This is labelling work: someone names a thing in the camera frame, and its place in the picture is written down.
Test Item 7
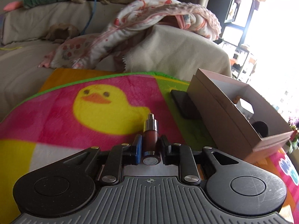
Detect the brown plush toy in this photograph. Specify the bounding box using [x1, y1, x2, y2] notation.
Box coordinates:
[44, 24, 80, 43]

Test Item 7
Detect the blue cord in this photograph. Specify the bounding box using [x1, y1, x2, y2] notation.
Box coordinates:
[81, 0, 98, 35]

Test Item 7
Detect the flower bouquet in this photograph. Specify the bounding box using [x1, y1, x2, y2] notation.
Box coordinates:
[286, 115, 299, 154]

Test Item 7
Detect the beige sofa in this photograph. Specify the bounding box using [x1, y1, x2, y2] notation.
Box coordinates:
[0, 0, 232, 122]

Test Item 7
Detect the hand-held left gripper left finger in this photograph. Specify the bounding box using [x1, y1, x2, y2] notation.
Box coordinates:
[62, 134, 143, 185]

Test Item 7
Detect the metal shelf rack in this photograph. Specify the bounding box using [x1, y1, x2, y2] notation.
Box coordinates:
[230, 44, 257, 80]

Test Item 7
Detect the pink printed blanket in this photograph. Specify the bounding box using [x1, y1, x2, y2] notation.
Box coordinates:
[38, 0, 222, 70]

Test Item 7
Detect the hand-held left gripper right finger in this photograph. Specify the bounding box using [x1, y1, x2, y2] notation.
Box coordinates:
[160, 135, 243, 187]

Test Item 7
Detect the beige throw cloth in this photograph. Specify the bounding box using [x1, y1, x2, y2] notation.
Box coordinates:
[112, 24, 233, 78]

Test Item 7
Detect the black smartphone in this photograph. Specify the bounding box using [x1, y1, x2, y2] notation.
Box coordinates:
[170, 89, 201, 119]

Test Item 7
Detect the pink cardboard box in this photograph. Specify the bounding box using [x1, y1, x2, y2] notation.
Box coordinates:
[187, 68, 294, 164]

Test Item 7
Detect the red-brown pump bottle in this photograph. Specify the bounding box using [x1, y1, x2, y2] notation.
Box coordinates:
[142, 113, 162, 166]

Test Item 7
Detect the colourful play mat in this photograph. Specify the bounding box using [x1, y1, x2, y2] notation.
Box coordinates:
[0, 68, 299, 224]

